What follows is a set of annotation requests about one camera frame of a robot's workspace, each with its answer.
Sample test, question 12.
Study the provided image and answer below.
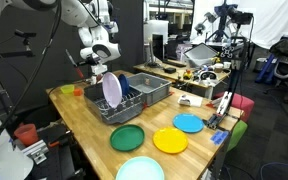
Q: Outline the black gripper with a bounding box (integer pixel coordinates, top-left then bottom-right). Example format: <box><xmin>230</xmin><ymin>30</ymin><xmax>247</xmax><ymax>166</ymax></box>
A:
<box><xmin>74</xmin><ymin>53</ymin><xmax>102</xmax><ymax>67</ymax></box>

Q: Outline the lilac white plate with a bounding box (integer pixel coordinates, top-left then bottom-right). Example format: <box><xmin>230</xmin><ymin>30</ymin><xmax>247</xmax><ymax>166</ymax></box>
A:
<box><xmin>101</xmin><ymin>71</ymin><xmax>123</xmax><ymax>109</ymax></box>

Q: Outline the dark blue plate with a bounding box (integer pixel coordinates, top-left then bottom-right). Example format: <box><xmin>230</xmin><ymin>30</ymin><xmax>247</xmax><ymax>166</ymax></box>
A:
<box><xmin>117</xmin><ymin>73</ymin><xmax>131</xmax><ymax>98</ymax></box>

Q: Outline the grey dish drying rack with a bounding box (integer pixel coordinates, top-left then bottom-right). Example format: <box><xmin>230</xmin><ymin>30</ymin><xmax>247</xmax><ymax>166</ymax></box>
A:
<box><xmin>82</xmin><ymin>81</ymin><xmax>145</xmax><ymax>125</ymax></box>

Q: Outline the green plastic plate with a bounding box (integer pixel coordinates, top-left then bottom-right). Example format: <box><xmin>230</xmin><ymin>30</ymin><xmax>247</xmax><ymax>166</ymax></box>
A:
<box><xmin>109</xmin><ymin>123</ymin><xmax>146</xmax><ymax>152</ymax></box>

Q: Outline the yellow plastic plate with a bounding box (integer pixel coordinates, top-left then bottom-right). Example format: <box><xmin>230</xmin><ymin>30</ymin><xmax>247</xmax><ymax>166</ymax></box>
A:
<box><xmin>152</xmin><ymin>126</ymin><xmax>189</xmax><ymax>155</ymax></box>

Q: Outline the light teal plastic plate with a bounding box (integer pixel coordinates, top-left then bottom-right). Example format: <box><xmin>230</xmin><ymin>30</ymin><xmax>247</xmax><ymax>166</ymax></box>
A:
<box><xmin>114</xmin><ymin>155</ymin><xmax>166</xmax><ymax>180</ymax></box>

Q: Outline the blue plastic plate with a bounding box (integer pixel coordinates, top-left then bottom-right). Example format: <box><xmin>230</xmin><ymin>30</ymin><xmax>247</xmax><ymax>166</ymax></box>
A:
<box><xmin>172</xmin><ymin>112</ymin><xmax>205</xmax><ymax>134</ymax></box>

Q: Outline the brown wooden spoon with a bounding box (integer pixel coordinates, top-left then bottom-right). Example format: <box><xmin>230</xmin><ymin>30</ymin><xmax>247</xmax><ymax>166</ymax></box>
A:
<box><xmin>94</xmin><ymin>73</ymin><xmax>104</xmax><ymax>86</ymax></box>

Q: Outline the small orange plastic cup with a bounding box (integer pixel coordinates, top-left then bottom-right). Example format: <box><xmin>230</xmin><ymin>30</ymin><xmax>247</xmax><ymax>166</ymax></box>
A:
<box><xmin>72</xmin><ymin>87</ymin><xmax>84</xmax><ymax>97</ymax></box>

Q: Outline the wooden side table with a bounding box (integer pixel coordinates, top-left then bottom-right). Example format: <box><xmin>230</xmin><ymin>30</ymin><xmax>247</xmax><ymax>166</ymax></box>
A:
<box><xmin>132</xmin><ymin>61</ymin><xmax>231</xmax><ymax>100</ymax></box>

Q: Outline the black boom tripod stand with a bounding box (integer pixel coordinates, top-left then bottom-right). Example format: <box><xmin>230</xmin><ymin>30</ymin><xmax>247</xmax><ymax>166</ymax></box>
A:
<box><xmin>0</xmin><ymin>49</ymin><xmax>36</xmax><ymax>125</ymax></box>

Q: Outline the grey plastic tub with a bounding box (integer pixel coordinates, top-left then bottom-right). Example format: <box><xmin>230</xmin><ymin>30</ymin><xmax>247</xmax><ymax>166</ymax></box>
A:
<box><xmin>126</xmin><ymin>72</ymin><xmax>172</xmax><ymax>107</ymax></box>

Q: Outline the small black box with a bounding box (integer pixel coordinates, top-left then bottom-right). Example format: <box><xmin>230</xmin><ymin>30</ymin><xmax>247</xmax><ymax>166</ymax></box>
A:
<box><xmin>163</xmin><ymin>66</ymin><xmax>178</xmax><ymax>75</ymax></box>

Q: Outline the large red orange cup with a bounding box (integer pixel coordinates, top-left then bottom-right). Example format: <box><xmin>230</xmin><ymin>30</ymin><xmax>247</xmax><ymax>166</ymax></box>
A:
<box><xmin>13</xmin><ymin>123</ymin><xmax>40</xmax><ymax>147</ymax></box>

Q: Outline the black keyboard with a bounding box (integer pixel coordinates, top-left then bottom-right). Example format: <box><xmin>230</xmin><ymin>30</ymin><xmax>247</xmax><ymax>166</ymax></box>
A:
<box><xmin>162</xmin><ymin>59</ymin><xmax>187</xmax><ymax>69</ymax></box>

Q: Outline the yellow toy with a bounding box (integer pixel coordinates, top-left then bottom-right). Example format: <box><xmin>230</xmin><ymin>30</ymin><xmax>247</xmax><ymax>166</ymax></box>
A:
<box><xmin>182</xmin><ymin>69</ymin><xmax>193</xmax><ymax>81</ymax></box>

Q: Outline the grey tilted tray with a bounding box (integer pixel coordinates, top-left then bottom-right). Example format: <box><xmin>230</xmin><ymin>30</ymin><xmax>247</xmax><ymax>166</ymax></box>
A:
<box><xmin>183</xmin><ymin>42</ymin><xmax>219</xmax><ymax>69</ymax></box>

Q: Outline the white rounded dome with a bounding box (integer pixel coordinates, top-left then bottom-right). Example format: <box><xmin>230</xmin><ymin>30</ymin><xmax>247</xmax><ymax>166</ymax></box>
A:
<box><xmin>0</xmin><ymin>99</ymin><xmax>35</xmax><ymax>180</ymax></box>

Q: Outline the black white headset device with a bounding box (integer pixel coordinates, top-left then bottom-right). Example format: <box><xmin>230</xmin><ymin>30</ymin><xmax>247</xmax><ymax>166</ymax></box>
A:
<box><xmin>197</xmin><ymin>68</ymin><xmax>218</xmax><ymax>83</ymax></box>

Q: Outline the white paper cup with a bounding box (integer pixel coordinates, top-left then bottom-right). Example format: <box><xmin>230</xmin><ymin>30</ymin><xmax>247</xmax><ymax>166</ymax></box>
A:
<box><xmin>213</xmin><ymin>62</ymin><xmax>225</xmax><ymax>74</ymax></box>

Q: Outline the blue tripod rig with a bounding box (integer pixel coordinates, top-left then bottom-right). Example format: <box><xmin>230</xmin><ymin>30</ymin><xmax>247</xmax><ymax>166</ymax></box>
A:
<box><xmin>193</xmin><ymin>0</ymin><xmax>239</xmax><ymax>43</ymax></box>

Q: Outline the blue tape patch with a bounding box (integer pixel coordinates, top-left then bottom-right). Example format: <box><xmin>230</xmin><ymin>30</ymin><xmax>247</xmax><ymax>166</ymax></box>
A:
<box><xmin>210</xmin><ymin>129</ymin><xmax>229</xmax><ymax>145</ymax></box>

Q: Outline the green stool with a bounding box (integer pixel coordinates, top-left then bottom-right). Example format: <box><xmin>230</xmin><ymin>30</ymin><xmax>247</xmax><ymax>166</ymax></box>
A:
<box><xmin>226</xmin><ymin>119</ymin><xmax>249</xmax><ymax>153</ymax></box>

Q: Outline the white hanging sheet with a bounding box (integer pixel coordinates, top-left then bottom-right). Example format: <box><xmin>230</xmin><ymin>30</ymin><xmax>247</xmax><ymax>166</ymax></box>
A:
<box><xmin>190</xmin><ymin>0</ymin><xmax>288</xmax><ymax>50</ymax></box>

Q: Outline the black office chair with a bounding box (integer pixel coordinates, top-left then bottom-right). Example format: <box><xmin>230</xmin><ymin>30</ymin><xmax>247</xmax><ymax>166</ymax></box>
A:
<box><xmin>263</xmin><ymin>54</ymin><xmax>288</xmax><ymax>104</ymax></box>

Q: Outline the black jacket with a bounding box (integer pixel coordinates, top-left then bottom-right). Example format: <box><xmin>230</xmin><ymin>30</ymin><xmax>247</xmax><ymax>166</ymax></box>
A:
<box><xmin>269</xmin><ymin>38</ymin><xmax>288</xmax><ymax>58</ymax></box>

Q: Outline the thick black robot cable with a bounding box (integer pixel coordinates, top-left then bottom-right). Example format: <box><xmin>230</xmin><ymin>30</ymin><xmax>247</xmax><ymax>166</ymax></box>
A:
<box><xmin>0</xmin><ymin>0</ymin><xmax>63</xmax><ymax>155</ymax></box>

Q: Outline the black camera on boom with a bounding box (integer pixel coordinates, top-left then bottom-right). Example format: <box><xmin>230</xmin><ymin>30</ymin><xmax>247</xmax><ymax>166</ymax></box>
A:
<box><xmin>13</xmin><ymin>29</ymin><xmax>37</xmax><ymax>47</ymax></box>

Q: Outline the orange handled black tool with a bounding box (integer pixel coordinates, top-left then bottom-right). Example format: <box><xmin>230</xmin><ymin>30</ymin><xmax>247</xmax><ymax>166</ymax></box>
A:
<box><xmin>47</xmin><ymin>130</ymin><xmax>73</xmax><ymax>149</ymax></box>

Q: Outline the aluminium bracket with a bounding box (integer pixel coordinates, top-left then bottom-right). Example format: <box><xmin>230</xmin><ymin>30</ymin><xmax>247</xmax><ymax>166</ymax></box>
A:
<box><xmin>21</xmin><ymin>139</ymin><xmax>50</xmax><ymax>165</ymax></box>

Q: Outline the black clamped camera stand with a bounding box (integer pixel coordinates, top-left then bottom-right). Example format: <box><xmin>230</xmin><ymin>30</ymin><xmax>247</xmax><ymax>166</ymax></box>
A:
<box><xmin>205</xmin><ymin>33</ymin><xmax>250</xmax><ymax>130</ymax></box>

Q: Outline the black camera on stand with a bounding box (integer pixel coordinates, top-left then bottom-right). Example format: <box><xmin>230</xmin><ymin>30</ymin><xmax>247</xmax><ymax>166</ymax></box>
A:
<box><xmin>226</xmin><ymin>5</ymin><xmax>254</xmax><ymax>26</ymax></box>

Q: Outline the blue metal frame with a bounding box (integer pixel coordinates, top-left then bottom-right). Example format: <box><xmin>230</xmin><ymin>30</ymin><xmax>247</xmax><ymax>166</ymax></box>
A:
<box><xmin>254</xmin><ymin>53</ymin><xmax>276</xmax><ymax>84</ymax></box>

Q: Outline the blue floor cable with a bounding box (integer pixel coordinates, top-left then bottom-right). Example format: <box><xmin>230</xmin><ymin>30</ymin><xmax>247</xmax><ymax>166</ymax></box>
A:
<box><xmin>259</xmin><ymin>161</ymin><xmax>288</xmax><ymax>180</ymax></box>

